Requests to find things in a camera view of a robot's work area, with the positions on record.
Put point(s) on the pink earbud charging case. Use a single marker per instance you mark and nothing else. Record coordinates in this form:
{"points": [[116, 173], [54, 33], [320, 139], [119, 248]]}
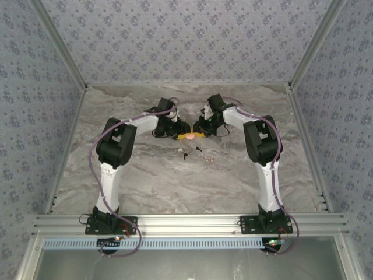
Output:
{"points": [[190, 136]]}

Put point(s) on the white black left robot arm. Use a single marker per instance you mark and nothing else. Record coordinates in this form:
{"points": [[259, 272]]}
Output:
{"points": [[109, 186]]}

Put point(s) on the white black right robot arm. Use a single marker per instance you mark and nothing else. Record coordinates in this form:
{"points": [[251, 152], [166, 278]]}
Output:
{"points": [[268, 186]]}

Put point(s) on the grey metal panel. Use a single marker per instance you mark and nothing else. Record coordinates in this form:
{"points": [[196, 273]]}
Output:
{"points": [[186, 265]]}

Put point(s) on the black controller board with LED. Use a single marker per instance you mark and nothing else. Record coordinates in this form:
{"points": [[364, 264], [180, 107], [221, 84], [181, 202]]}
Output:
{"points": [[272, 243], [108, 244]]}

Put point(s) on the wide aluminium mounting rail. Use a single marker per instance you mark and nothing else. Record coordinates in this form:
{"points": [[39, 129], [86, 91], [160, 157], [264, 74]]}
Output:
{"points": [[186, 224]]}

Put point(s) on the aluminium table side rail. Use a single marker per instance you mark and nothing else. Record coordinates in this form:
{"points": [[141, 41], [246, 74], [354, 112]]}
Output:
{"points": [[67, 151], [310, 151]]}

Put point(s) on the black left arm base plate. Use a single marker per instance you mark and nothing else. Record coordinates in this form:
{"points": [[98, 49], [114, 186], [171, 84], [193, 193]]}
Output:
{"points": [[131, 228]]}

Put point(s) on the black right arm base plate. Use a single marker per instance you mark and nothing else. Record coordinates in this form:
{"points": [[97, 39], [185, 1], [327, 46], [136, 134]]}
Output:
{"points": [[247, 228]]}

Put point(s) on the slanted aluminium frame post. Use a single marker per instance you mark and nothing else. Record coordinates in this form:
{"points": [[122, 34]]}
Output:
{"points": [[61, 43], [314, 43]]}

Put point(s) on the short aluminium frame post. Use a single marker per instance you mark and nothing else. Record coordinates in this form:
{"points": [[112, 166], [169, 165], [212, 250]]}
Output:
{"points": [[348, 259], [29, 259]]}

